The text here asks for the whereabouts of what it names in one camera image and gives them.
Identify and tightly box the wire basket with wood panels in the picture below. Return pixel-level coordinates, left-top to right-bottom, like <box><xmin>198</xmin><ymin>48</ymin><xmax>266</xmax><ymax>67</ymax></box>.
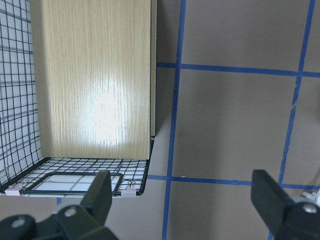
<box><xmin>0</xmin><ymin>0</ymin><xmax>157</xmax><ymax>197</ymax></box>

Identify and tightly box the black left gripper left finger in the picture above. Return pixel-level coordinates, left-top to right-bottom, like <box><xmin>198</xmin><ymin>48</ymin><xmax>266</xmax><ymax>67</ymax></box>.
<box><xmin>0</xmin><ymin>171</ymin><xmax>117</xmax><ymax>240</ymax></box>

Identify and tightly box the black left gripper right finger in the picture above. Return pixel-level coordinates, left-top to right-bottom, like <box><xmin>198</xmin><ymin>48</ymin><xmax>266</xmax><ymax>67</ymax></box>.
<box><xmin>250</xmin><ymin>169</ymin><xmax>320</xmax><ymax>240</ymax></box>

